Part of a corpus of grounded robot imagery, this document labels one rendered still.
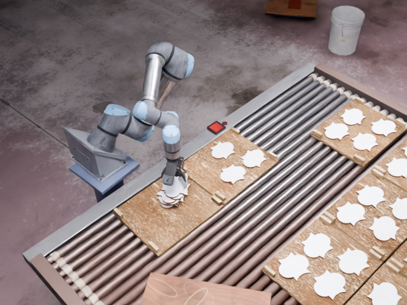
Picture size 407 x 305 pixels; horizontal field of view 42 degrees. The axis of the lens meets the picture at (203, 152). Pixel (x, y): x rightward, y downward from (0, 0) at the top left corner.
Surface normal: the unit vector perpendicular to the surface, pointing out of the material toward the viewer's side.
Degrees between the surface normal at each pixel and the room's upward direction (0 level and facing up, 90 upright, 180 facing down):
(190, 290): 0
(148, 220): 0
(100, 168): 90
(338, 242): 0
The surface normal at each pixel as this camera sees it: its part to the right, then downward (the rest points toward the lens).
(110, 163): 0.73, 0.48
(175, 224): -0.03, -0.70
